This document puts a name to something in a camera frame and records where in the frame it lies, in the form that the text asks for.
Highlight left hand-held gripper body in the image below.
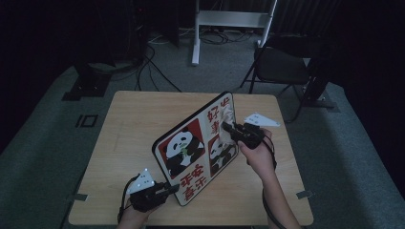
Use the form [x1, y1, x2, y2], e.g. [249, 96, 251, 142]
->
[126, 167, 168, 214]

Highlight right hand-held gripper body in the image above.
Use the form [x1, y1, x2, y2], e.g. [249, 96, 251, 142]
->
[233, 113, 282, 151]

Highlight panda picture board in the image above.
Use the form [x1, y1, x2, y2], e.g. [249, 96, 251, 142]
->
[152, 91, 240, 207]

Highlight person's left hand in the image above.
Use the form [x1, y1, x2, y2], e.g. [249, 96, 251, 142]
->
[117, 199, 160, 228]

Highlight person's right hand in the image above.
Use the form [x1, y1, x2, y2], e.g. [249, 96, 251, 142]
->
[238, 128, 277, 180]

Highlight black folding chair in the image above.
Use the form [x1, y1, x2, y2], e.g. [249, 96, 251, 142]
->
[239, 36, 311, 99]

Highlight black metal stand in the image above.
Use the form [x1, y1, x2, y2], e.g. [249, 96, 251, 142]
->
[286, 34, 338, 123]

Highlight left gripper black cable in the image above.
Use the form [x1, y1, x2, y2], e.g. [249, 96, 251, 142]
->
[117, 173, 141, 223]

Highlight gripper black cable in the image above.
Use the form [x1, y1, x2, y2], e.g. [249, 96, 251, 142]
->
[117, 173, 141, 223]
[261, 136, 288, 229]

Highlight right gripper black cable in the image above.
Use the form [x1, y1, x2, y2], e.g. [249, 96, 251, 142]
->
[261, 136, 288, 229]

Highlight black floor cable bundle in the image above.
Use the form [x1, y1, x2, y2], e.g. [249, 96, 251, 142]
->
[199, 28, 256, 46]

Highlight black floor cables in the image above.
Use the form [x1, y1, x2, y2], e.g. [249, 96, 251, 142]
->
[109, 44, 183, 94]

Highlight white metal desk frame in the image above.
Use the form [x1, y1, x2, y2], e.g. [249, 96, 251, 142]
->
[191, 0, 279, 66]

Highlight white floor cable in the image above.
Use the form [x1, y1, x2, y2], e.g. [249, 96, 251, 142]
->
[147, 28, 195, 45]

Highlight black stand with base plate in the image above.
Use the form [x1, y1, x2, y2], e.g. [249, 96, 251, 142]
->
[61, 61, 113, 102]

